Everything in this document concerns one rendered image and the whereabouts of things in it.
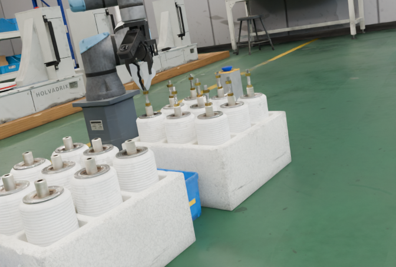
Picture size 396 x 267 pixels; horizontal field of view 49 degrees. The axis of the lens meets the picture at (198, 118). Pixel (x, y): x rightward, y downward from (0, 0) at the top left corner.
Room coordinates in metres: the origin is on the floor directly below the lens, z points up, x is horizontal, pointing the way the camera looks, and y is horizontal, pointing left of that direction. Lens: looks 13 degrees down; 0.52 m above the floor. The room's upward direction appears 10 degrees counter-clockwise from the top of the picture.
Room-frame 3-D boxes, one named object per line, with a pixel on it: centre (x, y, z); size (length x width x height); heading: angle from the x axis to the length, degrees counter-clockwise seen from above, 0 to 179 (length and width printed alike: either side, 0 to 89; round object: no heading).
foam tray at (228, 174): (1.37, -0.02, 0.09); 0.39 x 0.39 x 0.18; 51
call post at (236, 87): (1.64, -0.14, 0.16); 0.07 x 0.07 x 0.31; 51
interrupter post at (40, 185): (0.77, 0.31, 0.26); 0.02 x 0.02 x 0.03
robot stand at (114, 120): (1.63, 0.33, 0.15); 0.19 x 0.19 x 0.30; 58
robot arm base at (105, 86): (1.63, 0.33, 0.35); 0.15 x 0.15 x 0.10
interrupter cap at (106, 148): (1.03, 0.25, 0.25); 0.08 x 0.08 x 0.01
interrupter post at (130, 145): (0.96, 0.16, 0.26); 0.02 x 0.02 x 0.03
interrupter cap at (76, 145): (1.10, 0.35, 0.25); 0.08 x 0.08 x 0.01
